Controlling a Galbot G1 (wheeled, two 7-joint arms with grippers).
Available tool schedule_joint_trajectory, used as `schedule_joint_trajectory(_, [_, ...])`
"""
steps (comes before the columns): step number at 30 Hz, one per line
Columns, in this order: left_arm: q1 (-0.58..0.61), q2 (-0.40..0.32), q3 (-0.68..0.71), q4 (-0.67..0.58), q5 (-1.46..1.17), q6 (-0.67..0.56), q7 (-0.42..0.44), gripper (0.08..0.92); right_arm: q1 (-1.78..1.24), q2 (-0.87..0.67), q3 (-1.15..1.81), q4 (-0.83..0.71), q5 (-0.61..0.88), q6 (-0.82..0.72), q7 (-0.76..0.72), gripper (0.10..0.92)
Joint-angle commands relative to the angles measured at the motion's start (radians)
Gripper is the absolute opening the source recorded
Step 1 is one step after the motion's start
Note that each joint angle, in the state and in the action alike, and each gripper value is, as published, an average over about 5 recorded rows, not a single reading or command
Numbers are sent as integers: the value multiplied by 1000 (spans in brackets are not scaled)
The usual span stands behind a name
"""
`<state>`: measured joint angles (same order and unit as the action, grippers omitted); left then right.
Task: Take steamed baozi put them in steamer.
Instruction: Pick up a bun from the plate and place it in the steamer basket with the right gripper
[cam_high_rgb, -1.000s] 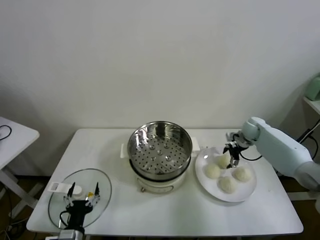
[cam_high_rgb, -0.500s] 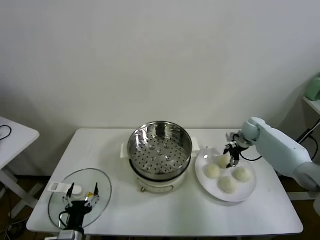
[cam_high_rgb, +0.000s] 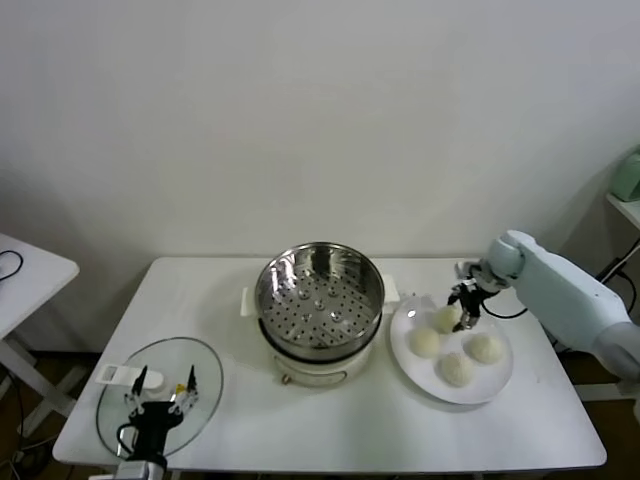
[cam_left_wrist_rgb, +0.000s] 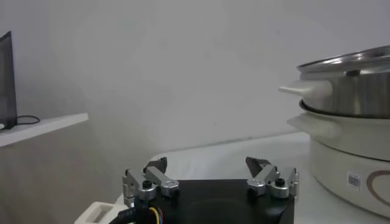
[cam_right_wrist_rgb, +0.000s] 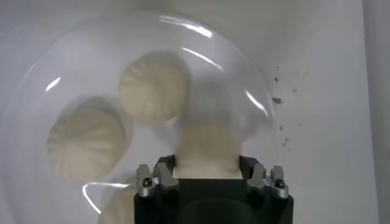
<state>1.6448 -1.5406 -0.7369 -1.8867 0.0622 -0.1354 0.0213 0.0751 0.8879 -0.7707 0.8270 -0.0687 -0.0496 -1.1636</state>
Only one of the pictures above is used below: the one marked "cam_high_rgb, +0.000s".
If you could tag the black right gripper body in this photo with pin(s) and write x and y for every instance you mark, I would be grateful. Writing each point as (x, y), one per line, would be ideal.
(472, 300)

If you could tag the perforated steel steamer basket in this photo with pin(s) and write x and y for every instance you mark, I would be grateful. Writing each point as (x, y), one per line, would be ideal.
(280, 285)

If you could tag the white shelf board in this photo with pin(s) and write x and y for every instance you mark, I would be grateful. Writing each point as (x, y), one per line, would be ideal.
(625, 210)

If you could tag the white round plate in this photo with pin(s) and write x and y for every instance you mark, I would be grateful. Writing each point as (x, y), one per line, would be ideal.
(500, 380)

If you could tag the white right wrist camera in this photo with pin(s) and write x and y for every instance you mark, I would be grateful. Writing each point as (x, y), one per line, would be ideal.
(465, 269)

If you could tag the steel steamer pot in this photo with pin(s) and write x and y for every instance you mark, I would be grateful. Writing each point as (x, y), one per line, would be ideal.
(310, 374)

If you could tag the white steamed baozi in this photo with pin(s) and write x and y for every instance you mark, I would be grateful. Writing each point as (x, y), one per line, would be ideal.
(456, 369)
(484, 348)
(444, 320)
(425, 342)

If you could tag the pale green appliance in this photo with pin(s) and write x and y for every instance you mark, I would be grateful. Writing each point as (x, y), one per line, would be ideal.
(627, 180)

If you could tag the yellow warning sticker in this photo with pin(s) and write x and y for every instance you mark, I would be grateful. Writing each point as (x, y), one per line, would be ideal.
(179, 387)

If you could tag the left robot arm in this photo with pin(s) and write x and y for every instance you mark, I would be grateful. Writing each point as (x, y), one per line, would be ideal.
(142, 470)

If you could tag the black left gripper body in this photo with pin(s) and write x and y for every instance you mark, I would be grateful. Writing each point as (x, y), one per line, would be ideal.
(156, 420)

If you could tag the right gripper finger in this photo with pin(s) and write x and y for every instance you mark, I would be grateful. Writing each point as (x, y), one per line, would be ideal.
(454, 294)
(462, 324)

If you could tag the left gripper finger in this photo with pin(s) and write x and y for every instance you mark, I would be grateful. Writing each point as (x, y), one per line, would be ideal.
(190, 381)
(140, 380)

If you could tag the white side table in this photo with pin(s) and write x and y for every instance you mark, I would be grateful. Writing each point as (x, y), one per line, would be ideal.
(40, 280)

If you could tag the round glass pot lid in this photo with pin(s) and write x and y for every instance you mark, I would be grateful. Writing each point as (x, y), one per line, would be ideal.
(115, 415)

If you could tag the white stand base frame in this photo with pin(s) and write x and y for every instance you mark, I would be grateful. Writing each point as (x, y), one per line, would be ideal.
(597, 392)

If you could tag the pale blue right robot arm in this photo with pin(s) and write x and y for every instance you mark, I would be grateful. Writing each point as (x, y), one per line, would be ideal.
(560, 295)

